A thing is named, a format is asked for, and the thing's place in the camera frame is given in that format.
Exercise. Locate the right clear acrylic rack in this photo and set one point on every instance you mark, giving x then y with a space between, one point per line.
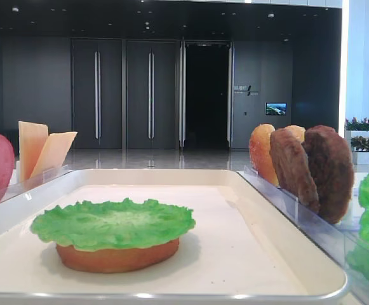
341 242

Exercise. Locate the near bun half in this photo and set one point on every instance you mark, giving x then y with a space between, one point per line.
259 148

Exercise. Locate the wall display screen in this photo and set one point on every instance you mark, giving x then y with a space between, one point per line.
275 109

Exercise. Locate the bun half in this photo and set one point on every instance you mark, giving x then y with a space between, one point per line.
259 148
297 131

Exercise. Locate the brown meat patty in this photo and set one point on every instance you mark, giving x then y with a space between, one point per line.
290 163
331 167

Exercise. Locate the green lettuce leaf on tray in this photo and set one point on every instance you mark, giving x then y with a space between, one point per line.
89 226

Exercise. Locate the left clear acrylic rack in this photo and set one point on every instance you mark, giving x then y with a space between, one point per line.
28 182

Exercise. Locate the bottom bread slice on tray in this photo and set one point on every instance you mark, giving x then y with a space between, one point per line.
116 260

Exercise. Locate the clear acrylic rack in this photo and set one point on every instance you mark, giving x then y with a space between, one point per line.
341 242
28 182

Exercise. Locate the white rectangular tray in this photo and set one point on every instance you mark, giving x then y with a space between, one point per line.
242 250

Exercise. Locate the far brown meat patty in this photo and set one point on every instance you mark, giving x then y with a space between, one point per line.
331 167

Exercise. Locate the far bun half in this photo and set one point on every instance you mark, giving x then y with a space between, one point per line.
297 131

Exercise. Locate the tall cheese slice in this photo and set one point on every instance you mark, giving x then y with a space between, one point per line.
32 137

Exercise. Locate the leaning cheese slice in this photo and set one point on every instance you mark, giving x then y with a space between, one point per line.
54 152

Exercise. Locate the near brown meat patty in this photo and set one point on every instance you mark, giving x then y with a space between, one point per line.
290 163

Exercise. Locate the white flower planter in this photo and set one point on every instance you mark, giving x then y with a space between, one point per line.
357 137

